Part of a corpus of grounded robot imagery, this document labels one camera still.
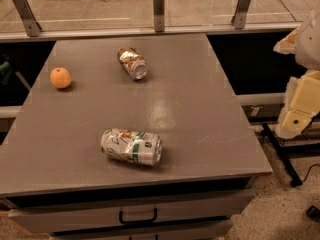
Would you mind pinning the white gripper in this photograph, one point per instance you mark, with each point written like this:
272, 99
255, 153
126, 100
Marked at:
309, 45

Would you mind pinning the orange soda can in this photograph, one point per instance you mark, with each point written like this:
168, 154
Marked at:
133, 62

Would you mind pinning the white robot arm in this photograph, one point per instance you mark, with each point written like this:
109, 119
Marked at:
304, 43

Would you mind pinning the white green soda can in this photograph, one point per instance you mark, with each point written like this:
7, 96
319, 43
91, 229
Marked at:
133, 147

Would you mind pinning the black bar on floor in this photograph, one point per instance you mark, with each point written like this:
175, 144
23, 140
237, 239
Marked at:
295, 179

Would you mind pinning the lower grey drawer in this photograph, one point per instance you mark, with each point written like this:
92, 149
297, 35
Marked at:
200, 230

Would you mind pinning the grey drawer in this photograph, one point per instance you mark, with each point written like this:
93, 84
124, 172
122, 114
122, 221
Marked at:
50, 219
200, 230

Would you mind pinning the orange fruit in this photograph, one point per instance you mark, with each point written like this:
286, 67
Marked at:
60, 78

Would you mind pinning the upper grey drawer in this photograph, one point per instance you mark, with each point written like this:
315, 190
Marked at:
50, 219

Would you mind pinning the green object at left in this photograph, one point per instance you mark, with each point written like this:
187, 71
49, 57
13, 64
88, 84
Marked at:
5, 72

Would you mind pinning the right metal railing bracket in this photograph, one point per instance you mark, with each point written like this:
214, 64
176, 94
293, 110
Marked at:
240, 15

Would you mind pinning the metal railing bracket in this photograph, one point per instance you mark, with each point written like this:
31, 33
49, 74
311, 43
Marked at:
31, 26
159, 18
240, 15

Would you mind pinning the black lower drawer handle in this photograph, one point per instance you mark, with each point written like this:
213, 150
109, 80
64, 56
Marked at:
144, 237

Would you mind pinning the black drawer handle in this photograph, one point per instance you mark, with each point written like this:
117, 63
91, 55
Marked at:
127, 217
144, 237

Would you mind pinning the middle metal railing bracket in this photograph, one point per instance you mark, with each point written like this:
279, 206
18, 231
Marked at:
159, 18

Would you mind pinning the horizontal metal rail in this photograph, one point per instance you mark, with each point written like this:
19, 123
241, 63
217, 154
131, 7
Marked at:
145, 31

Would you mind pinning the black upper drawer handle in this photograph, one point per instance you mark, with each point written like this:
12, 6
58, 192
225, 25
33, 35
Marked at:
127, 217

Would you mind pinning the left metal railing bracket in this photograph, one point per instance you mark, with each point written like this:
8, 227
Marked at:
31, 26

